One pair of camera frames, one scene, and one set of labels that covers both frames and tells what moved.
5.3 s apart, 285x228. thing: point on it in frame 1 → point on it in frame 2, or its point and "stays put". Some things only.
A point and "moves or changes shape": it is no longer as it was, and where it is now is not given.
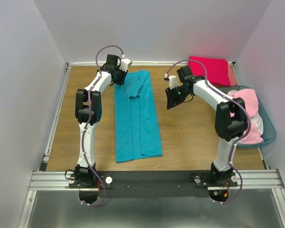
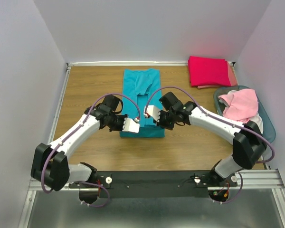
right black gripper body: x=175 y=96 → x=166 y=120
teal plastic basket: x=269 y=129 stays put
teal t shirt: x=137 y=131 moves or changes shape
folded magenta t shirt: x=217 y=70 stays put
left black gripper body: x=119 y=76 → x=116 y=122
